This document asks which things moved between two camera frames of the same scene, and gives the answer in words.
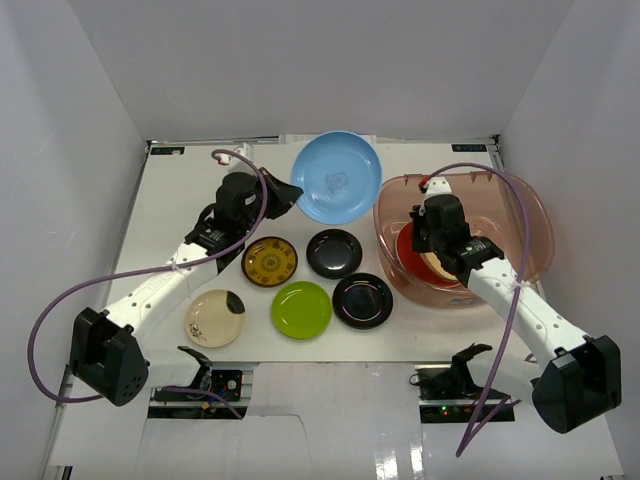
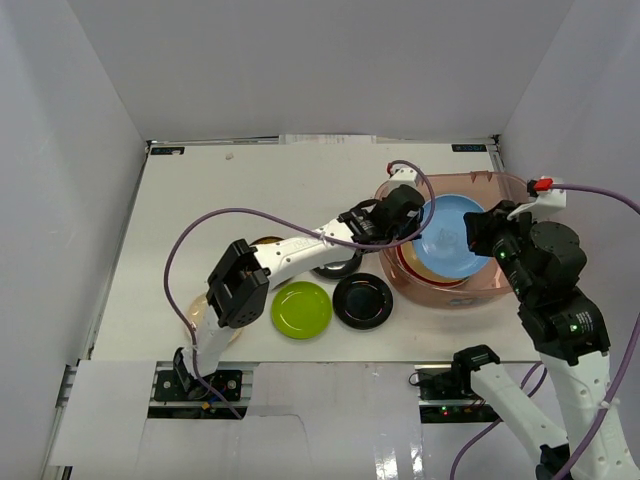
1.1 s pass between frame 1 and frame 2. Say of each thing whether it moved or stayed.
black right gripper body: moved
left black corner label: stayed
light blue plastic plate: moved
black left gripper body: moved
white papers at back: stayed
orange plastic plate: moved
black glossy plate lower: stayed
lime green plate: stayed
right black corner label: stayed
